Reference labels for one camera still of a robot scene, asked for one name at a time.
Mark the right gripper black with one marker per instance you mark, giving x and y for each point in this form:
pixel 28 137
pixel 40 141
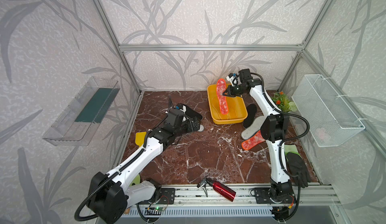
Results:
pixel 229 92

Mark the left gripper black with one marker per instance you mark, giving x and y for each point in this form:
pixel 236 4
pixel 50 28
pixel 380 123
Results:
pixel 190 128

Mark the red patterned insole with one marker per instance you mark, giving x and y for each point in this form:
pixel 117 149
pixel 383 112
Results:
pixel 221 87
pixel 255 140

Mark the yellow insole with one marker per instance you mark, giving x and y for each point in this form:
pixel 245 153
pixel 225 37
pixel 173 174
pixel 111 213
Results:
pixel 233 108
pixel 215 108

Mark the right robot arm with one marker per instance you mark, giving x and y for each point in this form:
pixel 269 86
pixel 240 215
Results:
pixel 286 166

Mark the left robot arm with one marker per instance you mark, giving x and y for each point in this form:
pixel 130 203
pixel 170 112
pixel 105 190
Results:
pixel 112 193

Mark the yellow plastic storage box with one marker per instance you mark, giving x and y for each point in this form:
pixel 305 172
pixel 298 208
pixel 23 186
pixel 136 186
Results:
pixel 242 113

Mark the black insole left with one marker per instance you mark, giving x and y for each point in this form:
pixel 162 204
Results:
pixel 188 111

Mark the black insole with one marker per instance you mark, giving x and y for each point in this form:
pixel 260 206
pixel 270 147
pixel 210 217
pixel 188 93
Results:
pixel 251 112
pixel 188 111

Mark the grey felt insole left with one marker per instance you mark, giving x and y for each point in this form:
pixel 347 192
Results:
pixel 200 128

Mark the grey felt insole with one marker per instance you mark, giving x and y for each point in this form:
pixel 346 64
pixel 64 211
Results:
pixel 253 128
pixel 200 128

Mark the black insole right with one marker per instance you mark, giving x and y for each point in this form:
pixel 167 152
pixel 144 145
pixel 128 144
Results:
pixel 251 112

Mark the grey felt insole right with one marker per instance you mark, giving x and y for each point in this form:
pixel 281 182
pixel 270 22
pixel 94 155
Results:
pixel 253 128

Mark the yellow scraper tool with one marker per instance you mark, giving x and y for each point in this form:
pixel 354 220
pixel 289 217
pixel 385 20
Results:
pixel 140 138

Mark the potted plant white pot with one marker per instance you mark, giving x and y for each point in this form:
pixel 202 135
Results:
pixel 283 102

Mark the red spray bottle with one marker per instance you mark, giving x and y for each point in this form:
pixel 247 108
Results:
pixel 218 187

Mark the black green work glove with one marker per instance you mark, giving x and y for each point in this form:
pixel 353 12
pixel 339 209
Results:
pixel 297 166

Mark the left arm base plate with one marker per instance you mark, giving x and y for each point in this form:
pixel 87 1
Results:
pixel 163 196

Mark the white wire mesh basket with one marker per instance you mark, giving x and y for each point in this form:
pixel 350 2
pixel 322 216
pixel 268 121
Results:
pixel 332 121

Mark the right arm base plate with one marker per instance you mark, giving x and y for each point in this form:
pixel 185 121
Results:
pixel 264 195

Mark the clear plastic wall shelf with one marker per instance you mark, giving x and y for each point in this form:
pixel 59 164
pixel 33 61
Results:
pixel 81 119

